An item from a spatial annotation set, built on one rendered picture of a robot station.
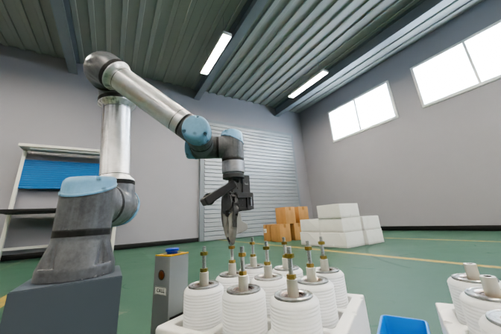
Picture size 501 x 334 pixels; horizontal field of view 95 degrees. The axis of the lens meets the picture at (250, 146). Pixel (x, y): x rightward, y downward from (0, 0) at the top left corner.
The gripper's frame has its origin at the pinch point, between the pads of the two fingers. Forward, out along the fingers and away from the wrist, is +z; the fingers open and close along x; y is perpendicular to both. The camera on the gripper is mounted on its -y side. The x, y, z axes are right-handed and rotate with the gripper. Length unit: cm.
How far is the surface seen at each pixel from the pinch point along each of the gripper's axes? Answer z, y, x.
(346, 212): -9, 238, 135
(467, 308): 11, 21, -47
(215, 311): 13.9, -8.9, -9.8
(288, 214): -13, 262, 277
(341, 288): 12.9, 21.8, -20.6
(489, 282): 7, 24, -50
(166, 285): 10.6, -15.7, 8.5
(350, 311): 16.4, 19.0, -24.2
